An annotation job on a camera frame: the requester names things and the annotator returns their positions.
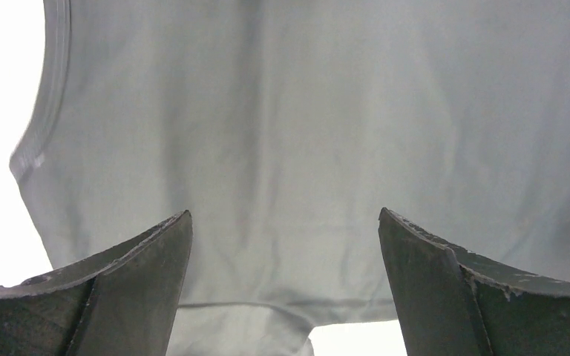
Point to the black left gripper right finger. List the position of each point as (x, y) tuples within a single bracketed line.
[(451, 301)]

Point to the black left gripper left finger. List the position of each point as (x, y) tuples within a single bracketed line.
[(121, 301)]

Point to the dark grey t shirt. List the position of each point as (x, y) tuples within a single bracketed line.
[(284, 127)]

